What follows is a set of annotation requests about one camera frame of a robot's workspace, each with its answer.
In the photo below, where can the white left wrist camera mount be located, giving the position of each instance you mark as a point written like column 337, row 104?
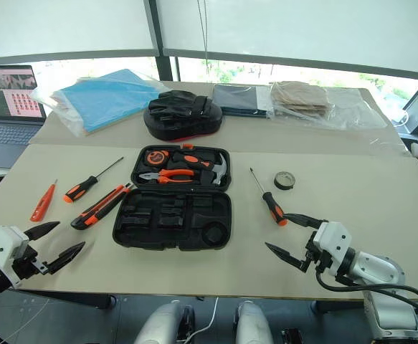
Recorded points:
column 4, row 238

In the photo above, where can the silver left robot leg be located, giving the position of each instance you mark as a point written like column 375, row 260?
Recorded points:
column 160, row 322

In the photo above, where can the silver right robot leg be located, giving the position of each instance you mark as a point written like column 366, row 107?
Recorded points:
column 251, row 322

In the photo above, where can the clear plastic bag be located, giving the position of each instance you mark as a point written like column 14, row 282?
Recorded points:
column 355, row 109
column 47, row 102

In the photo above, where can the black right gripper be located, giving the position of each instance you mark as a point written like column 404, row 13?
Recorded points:
column 319, row 259

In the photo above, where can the dark window frame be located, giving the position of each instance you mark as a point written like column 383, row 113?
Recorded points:
column 155, row 25

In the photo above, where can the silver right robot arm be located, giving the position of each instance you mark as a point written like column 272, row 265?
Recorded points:
column 377, row 267

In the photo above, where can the orange black tape measure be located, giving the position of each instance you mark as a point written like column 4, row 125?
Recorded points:
column 155, row 157

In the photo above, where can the silver robot leg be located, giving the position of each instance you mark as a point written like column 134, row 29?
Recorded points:
column 160, row 322
column 251, row 322

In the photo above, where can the dark blue fabric stack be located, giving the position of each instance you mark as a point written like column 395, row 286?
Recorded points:
column 235, row 100

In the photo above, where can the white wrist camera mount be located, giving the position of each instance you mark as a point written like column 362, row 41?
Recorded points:
column 334, row 236
column 4, row 238

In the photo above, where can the black orange utility knife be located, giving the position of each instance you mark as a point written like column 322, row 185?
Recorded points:
column 97, row 209

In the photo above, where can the blue paper stack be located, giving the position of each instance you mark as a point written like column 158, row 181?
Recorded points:
column 104, row 98

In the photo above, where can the white roller blind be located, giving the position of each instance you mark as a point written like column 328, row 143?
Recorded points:
column 61, row 25
column 302, row 28

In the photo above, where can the black boxing focus pad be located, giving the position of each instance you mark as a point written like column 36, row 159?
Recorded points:
column 183, row 122

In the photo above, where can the beige fabric stack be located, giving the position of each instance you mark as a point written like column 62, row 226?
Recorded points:
column 298, row 98

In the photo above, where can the open laptop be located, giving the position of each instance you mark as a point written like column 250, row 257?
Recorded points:
column 4, row 129

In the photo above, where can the black orange screwdriver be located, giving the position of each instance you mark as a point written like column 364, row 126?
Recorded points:
column 275, row 209
column 81, row 188

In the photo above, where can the black electrical tape roll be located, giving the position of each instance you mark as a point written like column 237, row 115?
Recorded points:
column 278, row 182

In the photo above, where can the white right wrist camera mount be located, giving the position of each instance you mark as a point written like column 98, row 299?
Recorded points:
column 334, row 236

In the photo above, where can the orange test pen screwdriver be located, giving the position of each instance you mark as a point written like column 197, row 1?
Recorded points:
column 42, row 204

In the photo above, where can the black table base bar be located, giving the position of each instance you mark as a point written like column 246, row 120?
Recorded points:
column 86, row 300

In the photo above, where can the black tool case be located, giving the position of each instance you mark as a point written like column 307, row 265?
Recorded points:
column 194, row 222

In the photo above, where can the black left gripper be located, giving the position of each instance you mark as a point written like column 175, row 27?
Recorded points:
column 26, row 263

